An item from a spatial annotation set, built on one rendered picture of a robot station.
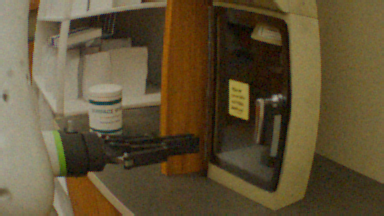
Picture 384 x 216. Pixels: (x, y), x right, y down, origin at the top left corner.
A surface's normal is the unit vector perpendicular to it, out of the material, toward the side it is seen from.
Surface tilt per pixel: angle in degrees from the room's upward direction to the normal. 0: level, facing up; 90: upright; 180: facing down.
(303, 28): 90
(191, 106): 90
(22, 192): 87
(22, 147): 55
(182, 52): 90
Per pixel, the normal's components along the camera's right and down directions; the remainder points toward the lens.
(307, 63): 0.50, 0.23
